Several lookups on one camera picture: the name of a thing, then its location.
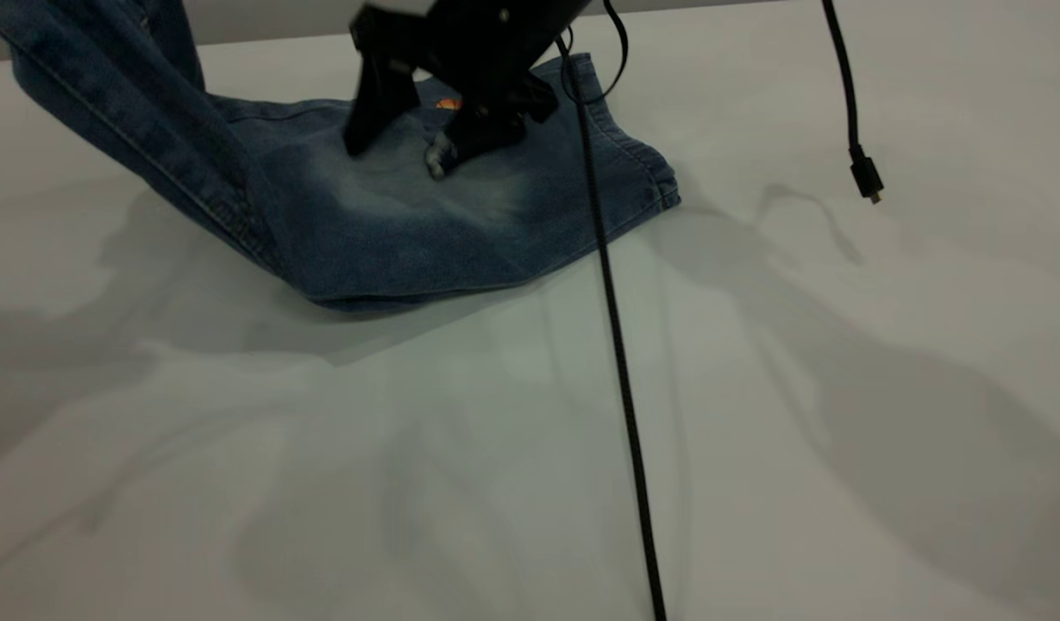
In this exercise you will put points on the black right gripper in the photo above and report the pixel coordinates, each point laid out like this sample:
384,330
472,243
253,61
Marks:
495,39

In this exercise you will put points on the blue denim jeans with print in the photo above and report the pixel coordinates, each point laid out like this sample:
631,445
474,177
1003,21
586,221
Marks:
409,233

